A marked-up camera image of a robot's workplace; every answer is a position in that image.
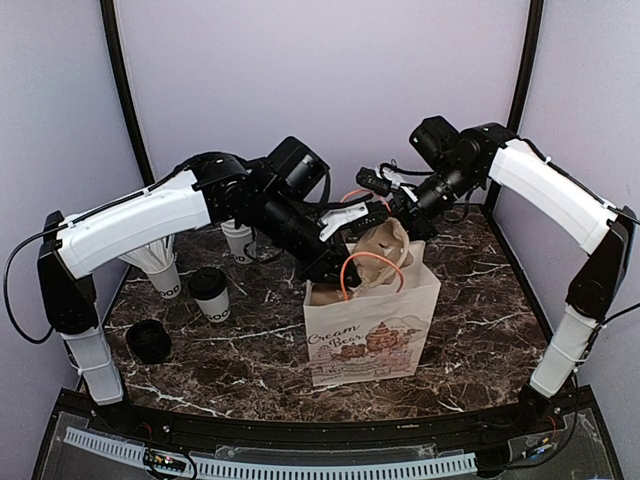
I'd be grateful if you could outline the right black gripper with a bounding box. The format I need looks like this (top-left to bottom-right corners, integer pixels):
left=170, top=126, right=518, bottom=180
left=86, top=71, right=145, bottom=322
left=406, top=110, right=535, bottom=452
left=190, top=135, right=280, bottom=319
left=372, top=161, right=480, bottom=246

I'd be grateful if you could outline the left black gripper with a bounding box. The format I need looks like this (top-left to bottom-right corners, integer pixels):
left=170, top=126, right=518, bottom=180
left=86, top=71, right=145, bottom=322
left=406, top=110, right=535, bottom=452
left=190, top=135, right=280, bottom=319
left=254, top=188, right=363, bottom=286

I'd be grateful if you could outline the brown cardboard cup carrier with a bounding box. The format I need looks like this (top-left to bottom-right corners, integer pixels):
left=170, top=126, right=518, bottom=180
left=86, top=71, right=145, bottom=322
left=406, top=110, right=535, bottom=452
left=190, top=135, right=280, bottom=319
left=308, top=218, right=415, bottom=307

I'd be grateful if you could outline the stack of white paper cups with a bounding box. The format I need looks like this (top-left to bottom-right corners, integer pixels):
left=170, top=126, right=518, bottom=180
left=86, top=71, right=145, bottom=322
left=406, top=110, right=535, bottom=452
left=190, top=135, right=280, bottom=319
left=221, top=220, right=256, bottom=265

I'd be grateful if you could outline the single black cup lid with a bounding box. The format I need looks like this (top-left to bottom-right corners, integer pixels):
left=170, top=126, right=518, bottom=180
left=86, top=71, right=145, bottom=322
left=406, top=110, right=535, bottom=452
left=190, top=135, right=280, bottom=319
left=188, top=267, right=228, bottom=301

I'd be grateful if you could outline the single white paper cup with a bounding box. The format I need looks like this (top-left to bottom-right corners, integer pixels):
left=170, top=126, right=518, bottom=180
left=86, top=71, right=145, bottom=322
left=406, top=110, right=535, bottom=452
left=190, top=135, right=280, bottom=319
left=195, top=288, right=231, bottom=323

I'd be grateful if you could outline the printed paper takeout bag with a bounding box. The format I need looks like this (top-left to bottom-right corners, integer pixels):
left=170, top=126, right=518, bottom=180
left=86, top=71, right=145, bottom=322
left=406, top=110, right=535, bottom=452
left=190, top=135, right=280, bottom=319
left=302, top=187, right=442, bottom=387

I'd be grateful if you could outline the stack of black lids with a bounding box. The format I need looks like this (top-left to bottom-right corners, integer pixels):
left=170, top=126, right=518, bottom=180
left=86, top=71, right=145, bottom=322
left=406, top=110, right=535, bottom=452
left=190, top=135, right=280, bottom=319
left=125, top=319, right=171, bottom=364

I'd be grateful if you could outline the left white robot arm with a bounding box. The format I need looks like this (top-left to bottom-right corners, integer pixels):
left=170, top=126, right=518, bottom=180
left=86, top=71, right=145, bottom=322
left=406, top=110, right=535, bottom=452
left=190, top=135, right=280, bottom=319
left=36, top=152, right=361, bottom=436

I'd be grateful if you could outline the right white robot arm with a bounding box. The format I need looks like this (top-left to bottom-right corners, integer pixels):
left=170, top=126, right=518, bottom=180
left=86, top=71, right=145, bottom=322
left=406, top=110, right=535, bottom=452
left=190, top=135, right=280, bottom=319
left=394, top=116, right=638, bottom=434

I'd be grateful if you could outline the white cup holding straws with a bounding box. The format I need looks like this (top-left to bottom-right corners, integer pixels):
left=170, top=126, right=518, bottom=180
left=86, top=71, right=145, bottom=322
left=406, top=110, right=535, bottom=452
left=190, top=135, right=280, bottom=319
left=145, top=262, right=182, bottom=299

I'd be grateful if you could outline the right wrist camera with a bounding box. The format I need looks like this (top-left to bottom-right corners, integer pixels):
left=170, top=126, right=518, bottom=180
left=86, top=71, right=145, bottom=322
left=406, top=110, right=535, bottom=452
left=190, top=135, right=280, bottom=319
left=409, top=115, right=459, bottom=170

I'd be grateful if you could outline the white slotted cable duct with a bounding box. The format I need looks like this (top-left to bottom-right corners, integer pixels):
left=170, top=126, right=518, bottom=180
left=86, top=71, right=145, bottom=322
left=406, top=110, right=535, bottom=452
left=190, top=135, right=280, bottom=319
left=63, top=427, right=477, bottom=479

